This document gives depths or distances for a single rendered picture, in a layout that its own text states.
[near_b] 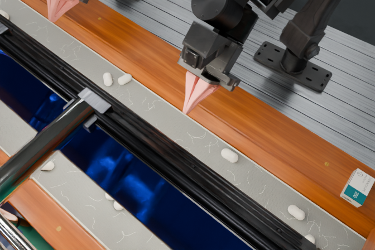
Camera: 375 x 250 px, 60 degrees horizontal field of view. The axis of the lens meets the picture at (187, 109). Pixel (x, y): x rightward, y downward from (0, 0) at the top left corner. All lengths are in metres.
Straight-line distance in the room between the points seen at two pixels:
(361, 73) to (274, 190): 0.45
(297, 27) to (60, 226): 0.62
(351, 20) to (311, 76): 1.29
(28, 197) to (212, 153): 0.36
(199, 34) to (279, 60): 0.47
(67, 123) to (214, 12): 0.27
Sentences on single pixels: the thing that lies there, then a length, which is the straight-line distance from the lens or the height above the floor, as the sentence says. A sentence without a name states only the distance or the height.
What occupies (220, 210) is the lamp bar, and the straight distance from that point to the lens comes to 0.25.
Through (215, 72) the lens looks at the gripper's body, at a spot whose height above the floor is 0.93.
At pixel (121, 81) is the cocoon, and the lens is 0.75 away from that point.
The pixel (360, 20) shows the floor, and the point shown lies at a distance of 2.19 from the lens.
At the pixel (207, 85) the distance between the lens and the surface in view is 0.53.
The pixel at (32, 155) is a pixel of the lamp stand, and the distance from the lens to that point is 0.28.
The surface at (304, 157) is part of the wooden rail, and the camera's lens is 0.68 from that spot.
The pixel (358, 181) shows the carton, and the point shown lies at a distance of 0.68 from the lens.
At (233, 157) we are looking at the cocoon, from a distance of 0.65.
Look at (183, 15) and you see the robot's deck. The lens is 1.00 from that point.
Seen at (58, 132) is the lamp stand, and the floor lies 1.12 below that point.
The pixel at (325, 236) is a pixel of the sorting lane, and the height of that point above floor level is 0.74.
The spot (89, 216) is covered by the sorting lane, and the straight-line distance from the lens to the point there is 0.66.
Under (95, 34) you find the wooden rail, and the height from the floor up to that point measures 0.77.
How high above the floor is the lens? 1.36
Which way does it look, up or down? 60 degrees down
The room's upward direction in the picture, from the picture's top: straight up
